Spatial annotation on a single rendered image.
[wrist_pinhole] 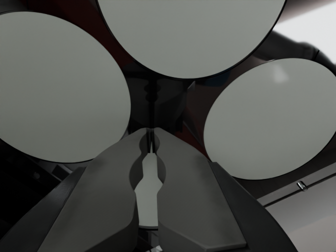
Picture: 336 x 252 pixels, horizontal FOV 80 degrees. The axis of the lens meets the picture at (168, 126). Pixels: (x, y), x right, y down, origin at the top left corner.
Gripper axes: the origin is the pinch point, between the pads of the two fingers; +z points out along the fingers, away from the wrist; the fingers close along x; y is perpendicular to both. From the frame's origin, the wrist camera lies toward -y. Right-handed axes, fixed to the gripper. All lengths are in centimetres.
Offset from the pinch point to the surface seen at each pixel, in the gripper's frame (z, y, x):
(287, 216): 9.4, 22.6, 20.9
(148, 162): 1.2, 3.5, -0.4
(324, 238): 92, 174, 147
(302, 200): 9.4, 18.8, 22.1
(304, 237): 92, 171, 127
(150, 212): 1.3, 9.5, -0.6
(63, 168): 1.3, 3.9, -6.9
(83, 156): 1.3, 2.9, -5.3
